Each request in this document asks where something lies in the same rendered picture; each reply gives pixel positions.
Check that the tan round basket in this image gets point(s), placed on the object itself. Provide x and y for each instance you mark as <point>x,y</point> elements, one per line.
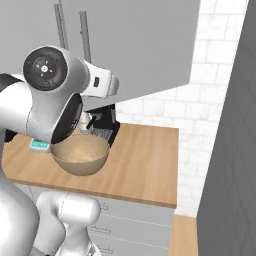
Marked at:
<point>81,156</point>

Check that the teal and white flat block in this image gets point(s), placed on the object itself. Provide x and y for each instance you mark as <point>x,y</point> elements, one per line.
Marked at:
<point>38,145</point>

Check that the tall dark grey cabinet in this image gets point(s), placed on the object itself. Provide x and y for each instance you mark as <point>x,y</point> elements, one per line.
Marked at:
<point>230,150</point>

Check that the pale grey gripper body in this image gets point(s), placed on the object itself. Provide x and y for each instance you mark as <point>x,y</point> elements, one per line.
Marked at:
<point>114,86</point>

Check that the grey cabinet door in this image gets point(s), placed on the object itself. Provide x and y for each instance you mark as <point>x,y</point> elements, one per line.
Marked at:
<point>26,23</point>
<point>143,46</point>

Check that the grey drawer front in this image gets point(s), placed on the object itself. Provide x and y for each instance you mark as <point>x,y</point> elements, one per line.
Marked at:
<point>140,231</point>
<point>133,248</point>
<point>140,210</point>

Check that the black coffee machine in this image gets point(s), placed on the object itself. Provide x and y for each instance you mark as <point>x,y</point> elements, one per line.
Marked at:
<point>106,121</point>

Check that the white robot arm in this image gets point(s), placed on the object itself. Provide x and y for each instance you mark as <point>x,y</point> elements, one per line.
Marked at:
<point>40,110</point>

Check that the white cup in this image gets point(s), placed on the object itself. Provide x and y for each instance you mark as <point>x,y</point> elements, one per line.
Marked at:
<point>85,120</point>

